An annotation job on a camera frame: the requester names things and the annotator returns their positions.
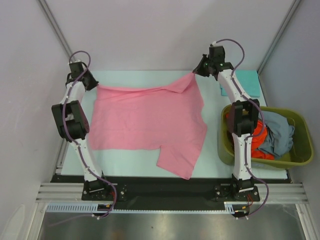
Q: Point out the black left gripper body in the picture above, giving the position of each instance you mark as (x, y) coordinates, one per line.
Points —
(91, 82)

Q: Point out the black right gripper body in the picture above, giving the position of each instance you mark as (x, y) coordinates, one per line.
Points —
(204, 68)

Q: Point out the pink t shirt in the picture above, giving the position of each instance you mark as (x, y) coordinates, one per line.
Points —
(167, 118)

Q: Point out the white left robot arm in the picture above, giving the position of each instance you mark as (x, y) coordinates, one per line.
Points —
(71, 121)

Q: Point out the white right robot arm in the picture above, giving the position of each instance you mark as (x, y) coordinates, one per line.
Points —
(243, 113)

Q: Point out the folded teal t shirt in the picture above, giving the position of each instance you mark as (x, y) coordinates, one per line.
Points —
(249, 81)

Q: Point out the orange t shirt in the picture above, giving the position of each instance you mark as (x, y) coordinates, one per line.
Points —
(257, 142)

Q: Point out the grey blue t shirt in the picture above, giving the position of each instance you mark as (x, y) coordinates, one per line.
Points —
(279, 138)

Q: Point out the olive green plastic basket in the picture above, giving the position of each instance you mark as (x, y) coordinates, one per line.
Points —
(301, 153)

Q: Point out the left aluminium corner post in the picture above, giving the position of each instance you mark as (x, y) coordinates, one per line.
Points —
(52, 22)

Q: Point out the aluminium corner post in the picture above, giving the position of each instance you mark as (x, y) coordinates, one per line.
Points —
(279, 33)
(52, 22)

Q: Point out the right aluminium corner post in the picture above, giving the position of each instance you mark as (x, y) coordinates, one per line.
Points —
(279, 33)

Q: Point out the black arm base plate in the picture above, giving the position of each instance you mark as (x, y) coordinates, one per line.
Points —
(162, 193)

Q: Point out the aluminium frame rail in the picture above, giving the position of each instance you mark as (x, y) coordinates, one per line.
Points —
(279, 193)

